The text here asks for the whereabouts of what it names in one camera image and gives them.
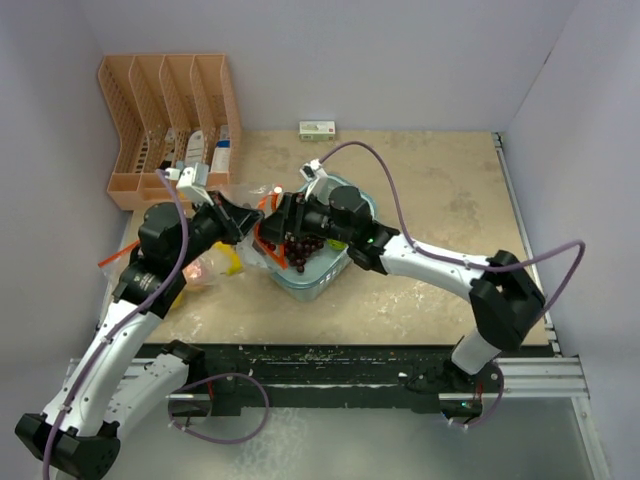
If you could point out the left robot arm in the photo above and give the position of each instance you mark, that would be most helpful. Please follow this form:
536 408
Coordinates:
81 430

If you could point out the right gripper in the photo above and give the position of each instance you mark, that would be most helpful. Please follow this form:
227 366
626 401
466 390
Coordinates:
289 217

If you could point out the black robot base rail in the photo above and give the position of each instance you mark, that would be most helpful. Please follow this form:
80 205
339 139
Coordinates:
231 377

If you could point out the light blue plastic basket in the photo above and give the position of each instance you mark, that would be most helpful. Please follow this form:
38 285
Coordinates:
323 267

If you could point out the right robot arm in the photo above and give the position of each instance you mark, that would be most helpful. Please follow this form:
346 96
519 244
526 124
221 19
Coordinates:
504 299

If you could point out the peach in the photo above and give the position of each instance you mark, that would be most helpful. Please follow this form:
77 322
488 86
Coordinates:
198 275

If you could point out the green custard apple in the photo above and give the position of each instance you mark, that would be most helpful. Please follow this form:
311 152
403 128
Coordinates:
336 245

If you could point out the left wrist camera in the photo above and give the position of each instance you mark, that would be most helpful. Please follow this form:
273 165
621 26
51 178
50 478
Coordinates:
190 183

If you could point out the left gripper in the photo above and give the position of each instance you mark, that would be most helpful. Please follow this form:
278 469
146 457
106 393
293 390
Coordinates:
235 221

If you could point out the pink desk organizer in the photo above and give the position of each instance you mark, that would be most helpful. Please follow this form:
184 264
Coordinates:
156 102

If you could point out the white bottle in organizer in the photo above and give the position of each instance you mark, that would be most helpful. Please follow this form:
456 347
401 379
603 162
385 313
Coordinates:
195 149

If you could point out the white blue box in organizer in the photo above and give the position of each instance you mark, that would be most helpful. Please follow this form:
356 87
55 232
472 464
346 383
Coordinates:
222 152

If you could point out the dark grape bunch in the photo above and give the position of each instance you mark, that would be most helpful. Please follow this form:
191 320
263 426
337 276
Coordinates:
292 253

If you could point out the green white small box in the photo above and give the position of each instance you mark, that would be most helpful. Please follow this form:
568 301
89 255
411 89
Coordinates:
317 131

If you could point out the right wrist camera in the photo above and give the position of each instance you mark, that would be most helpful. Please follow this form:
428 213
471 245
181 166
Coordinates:
316 177

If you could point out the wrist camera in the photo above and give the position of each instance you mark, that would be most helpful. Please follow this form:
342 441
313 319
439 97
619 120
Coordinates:
190 183
316 177

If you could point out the yellow banana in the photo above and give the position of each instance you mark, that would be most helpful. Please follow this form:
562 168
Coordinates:
235 264

